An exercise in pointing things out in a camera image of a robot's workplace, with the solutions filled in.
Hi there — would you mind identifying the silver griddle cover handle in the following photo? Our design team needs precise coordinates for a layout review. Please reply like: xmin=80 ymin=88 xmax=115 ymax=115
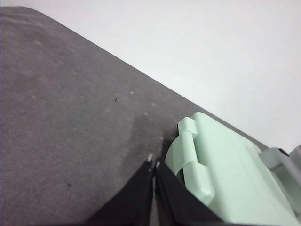
xmin=258 ymin=145 xmax=301 ymax=189

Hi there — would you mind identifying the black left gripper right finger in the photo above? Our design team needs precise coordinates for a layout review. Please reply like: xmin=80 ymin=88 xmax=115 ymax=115
xmin=154 ymin=161 xmax=225 ymax=226

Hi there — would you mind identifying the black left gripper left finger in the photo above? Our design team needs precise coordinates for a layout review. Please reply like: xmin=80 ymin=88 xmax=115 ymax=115
xmin=86 ymin=161 xmax=155 ymax=226

